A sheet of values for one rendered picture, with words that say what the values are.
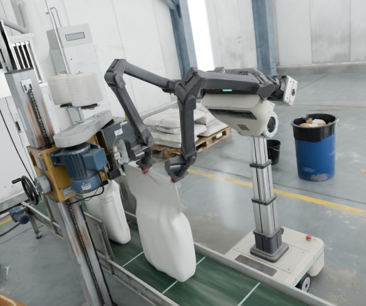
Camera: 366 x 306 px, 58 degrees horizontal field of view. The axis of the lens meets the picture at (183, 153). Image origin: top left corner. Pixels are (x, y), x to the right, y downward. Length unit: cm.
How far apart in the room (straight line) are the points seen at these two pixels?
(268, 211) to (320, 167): 170
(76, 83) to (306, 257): 180
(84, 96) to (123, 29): 538
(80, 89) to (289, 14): 886
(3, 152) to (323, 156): 379
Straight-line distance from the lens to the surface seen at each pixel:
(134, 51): 719
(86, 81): 176
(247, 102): 173
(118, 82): 165
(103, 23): 686
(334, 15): 973
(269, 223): 227
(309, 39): 1004
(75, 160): 177
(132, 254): 250
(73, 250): 221
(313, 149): 373
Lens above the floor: 181
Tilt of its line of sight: 20 degrees down
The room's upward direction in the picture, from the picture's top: 11 degrees counter-clockwise
